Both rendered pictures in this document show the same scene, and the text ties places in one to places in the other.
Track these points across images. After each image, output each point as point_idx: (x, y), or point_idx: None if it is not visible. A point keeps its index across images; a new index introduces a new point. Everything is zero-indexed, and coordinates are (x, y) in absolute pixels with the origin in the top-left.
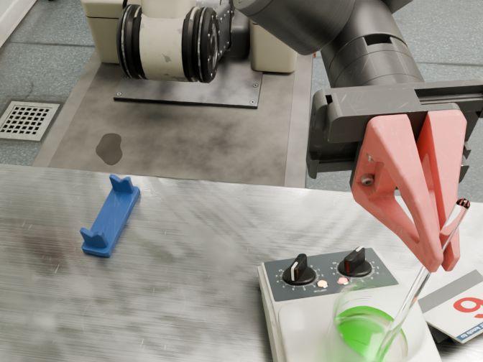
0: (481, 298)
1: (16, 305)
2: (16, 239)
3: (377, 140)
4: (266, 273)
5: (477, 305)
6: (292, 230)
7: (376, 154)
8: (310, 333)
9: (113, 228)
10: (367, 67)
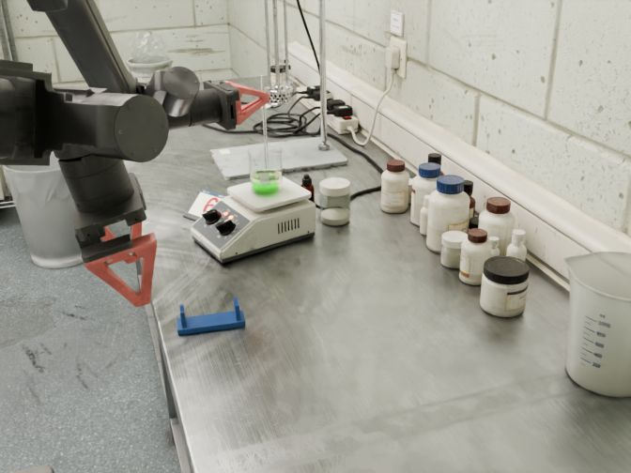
0: (203, 206)
1: (300, 335)
2: (253, 359)
3: (240, 88)
4: (229, 240)
5: (208, 205)
6: (182, 263)
7: (241, 94)
8: (265, 200)
9: (220, 314)
10: (203, 94)
